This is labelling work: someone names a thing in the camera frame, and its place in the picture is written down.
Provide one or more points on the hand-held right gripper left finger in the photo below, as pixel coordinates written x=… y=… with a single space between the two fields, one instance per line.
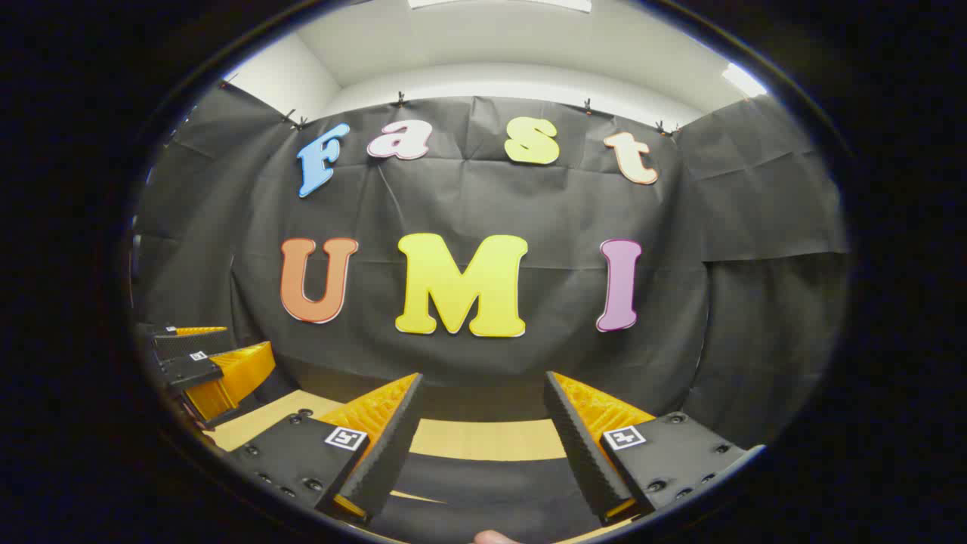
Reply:
x=381 y=453

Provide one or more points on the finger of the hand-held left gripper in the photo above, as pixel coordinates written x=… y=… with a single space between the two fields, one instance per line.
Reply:
x=189 y=370
x=193 y=346

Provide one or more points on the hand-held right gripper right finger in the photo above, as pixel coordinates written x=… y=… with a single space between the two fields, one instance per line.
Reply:
x=582 y=453

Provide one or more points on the black backdrop cloth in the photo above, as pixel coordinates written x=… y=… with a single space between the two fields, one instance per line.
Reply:
x=529 y=204

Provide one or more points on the ceiling light panel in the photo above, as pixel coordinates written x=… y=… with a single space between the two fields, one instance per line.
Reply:
x=498 y=4
x=744 y=81

